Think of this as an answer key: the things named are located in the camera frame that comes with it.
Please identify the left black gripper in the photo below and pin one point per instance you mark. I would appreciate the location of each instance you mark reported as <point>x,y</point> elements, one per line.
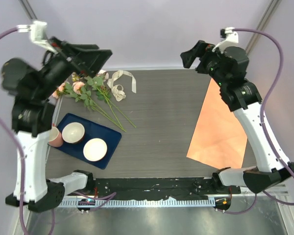
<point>91,58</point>

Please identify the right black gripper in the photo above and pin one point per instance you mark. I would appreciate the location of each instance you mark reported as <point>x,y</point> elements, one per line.
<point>202,50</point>

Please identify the kraft wrapping paper sheet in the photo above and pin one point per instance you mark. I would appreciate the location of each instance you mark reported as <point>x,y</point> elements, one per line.
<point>218,140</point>

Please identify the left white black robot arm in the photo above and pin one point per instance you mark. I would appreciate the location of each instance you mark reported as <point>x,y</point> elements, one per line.
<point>32,115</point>

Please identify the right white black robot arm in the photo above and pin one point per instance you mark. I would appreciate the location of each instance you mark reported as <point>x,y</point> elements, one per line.
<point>228,70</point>

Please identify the cream ribbon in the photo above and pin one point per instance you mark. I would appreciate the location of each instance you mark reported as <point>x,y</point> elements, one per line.
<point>117,89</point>

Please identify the brown rimmed cream bowl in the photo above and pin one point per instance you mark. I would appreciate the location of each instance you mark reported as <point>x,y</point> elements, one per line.
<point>73,132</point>

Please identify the dark blue tray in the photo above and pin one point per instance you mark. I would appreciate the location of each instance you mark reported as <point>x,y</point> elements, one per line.
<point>92,130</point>

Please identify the pink cup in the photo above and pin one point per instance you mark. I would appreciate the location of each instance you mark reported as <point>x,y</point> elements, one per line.
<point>55,137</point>

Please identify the white bowl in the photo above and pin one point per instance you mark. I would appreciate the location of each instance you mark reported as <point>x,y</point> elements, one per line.
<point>95,149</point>

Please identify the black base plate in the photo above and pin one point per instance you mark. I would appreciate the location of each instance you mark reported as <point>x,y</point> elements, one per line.
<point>155,189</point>

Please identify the slotted white cable duct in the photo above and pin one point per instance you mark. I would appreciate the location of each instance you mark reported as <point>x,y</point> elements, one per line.
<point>78,202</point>

